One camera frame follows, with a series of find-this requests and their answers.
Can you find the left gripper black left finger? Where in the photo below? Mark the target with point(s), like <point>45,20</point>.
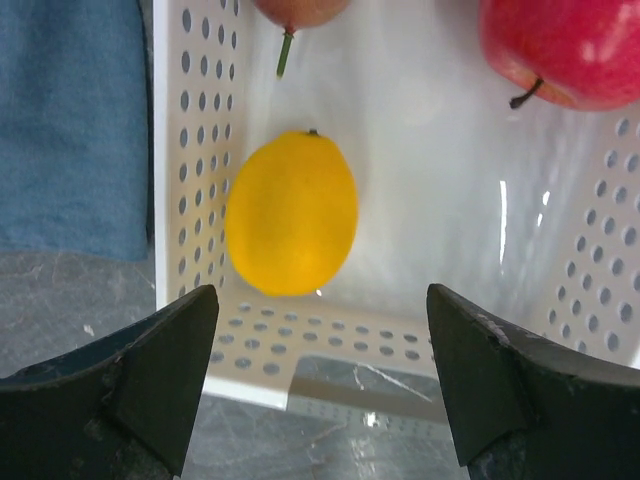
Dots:
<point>121,407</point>

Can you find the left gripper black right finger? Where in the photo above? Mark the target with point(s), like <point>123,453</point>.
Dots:
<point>521,406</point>

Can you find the white plastic basket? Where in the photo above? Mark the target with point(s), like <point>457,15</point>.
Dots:
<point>532,214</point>

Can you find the yellow lemon toy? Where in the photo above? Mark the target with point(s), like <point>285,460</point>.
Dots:
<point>292,214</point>

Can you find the red pomegranate toy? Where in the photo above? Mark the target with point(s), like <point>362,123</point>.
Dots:
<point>580,55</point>

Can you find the blue folded cloth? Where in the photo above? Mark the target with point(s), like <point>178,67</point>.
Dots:
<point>74,128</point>

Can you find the brown kiwi toy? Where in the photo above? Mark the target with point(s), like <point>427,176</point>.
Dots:
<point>294,15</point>

